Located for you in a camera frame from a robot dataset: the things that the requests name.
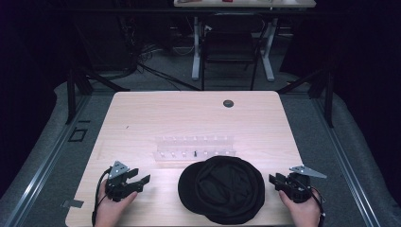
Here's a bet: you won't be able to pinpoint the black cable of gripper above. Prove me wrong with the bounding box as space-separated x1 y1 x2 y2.
91 167 113 227
310 186 327 227

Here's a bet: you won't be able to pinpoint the black chair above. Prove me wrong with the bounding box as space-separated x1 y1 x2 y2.
200 11 268 92

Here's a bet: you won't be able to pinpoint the black tape square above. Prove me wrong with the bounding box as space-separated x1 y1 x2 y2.
67 127 88 143

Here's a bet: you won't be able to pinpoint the person's right hand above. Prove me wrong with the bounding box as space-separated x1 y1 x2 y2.
278 188 323 227

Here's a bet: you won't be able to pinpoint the black floor cables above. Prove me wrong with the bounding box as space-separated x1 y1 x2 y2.
136 44 202 92

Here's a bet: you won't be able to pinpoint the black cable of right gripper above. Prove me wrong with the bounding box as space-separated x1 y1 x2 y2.
310 186 327 227

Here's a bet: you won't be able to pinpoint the clear acrylic rack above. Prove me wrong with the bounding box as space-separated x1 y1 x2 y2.
152 134 237 164

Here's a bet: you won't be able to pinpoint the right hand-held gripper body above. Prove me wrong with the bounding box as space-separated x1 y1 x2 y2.
282 165 328 204

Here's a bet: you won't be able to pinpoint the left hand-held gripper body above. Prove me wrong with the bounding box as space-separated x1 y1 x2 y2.
104 160 140 203

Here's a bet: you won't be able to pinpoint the black metal stand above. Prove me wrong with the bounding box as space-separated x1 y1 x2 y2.
64 66 131 125
276 66 336 129

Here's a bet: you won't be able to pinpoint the metal floor rail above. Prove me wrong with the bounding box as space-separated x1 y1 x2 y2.
310 94 382 227
3 94 93 227

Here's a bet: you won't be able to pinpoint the black hat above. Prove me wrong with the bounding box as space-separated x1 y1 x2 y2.
177 154 266 226

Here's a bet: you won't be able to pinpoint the person's left hand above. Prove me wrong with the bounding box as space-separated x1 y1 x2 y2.
94 179 139 227

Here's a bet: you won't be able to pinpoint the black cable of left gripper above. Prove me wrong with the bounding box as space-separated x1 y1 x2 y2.
91 167 113 227

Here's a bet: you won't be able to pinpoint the white-legged desk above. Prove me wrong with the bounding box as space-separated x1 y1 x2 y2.
173 0 317 82

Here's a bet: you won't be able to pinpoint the grey tape strip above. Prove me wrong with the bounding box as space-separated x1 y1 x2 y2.
61 199 85 209

